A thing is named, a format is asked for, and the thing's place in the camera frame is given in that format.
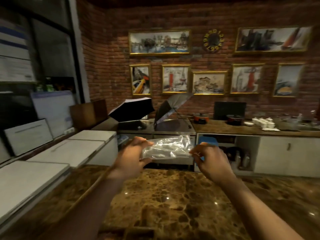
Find person's right hand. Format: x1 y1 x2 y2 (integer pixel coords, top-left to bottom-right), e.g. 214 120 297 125
189 142 236 187

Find person's left hand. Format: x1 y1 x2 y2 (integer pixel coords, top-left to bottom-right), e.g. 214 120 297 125
108 136 155 180

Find clear plastic bag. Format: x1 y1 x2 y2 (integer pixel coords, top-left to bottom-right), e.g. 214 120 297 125
141 135 194 160

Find person's left forearm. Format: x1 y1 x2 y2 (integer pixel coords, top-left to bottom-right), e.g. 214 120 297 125
41 172 127 240

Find person's right forearm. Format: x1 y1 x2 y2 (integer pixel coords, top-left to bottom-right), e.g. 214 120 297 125
220 177 304 240

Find red cooking pot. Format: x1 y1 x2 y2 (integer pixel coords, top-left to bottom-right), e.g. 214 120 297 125
192 113 210 123

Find dark red-rimmed pot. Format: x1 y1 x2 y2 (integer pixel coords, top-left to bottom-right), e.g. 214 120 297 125
226 115 244 126

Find black monitor screen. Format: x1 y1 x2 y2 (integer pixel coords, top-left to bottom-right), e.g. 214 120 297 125
214 101 247 121

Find black open umbrella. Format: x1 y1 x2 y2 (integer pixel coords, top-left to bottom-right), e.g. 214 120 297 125
108 97 155 123

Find silver-lined open umbrella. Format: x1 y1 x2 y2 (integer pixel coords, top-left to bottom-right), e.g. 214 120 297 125
153 92 195 131

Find gold-framed beige building painting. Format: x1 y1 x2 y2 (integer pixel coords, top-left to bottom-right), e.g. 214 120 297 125
192 70 228 95

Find group of white teacups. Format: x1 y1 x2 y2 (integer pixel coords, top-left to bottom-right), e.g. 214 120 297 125
252 117 276 129

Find brown wooden box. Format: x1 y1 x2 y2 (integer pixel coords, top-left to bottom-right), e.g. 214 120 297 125
69 99 108 131

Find gold-framed red tower painting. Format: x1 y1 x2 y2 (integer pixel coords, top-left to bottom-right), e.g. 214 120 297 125
161 64 191 94

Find gold-framed yellow boat painting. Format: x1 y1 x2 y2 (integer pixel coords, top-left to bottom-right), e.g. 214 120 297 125
129 64 152 96

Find white cabinet with doors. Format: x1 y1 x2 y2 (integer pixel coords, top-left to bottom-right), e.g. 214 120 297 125
194 133 320 178

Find gold-framed red figure painting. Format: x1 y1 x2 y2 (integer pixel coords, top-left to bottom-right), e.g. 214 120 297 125
230 63 265 94

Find glassware on tray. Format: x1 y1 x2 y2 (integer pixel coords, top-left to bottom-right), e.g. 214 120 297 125
275 110 320 131

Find white poster board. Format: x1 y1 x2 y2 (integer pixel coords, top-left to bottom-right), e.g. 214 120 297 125
30 90 76 138

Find gold-framed blue yellow painting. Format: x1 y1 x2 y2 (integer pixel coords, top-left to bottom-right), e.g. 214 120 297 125
273 63 305 98

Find wide gold-framed city painting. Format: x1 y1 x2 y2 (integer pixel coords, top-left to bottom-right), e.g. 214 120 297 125
128 29 192 56

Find white framed sign board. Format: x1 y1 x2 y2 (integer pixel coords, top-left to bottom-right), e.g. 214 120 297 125
3 119 54 157

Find wide gold-framed sailboat painting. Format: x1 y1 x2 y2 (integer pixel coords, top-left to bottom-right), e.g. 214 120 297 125
235 26 313 53

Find round gold-numbered wall clock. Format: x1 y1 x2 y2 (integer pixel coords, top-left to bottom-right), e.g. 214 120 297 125
203 29 224 52

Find blue white wall notices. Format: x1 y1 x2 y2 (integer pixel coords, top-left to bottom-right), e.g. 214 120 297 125
0 18 36 83

